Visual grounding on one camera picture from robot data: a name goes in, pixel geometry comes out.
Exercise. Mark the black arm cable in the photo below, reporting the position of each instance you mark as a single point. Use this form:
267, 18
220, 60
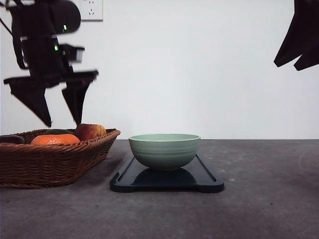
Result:
16, 34

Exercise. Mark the green fruit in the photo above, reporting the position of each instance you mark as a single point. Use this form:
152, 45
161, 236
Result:
58, 131

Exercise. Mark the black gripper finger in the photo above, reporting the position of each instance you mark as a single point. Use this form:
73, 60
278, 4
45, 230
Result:
75, 92
34, 98
308, 59
302, 34

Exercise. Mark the white wall socket left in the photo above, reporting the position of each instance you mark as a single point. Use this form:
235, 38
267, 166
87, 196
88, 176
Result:
91, 10

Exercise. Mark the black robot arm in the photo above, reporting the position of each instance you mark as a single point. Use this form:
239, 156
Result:
38, 23

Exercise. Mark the brown wicker basket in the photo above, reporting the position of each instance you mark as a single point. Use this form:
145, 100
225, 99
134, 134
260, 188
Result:
42, 166

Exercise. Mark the green ceramic bowl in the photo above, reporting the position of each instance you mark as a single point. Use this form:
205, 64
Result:
164, 151

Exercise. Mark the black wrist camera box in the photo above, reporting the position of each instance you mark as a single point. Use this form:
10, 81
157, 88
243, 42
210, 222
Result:
70, 53

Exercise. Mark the orange tangerine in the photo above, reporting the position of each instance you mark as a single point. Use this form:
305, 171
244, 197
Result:
55, 139

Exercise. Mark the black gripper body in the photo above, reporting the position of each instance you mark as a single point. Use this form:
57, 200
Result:
46, 63

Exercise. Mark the red yellow apple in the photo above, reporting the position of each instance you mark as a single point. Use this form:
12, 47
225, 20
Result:
89, 131

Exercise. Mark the dark purple fruit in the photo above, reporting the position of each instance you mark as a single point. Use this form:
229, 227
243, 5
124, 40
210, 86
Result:
11, 139

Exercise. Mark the black rectangular tray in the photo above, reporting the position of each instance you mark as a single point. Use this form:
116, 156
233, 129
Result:
133, 176

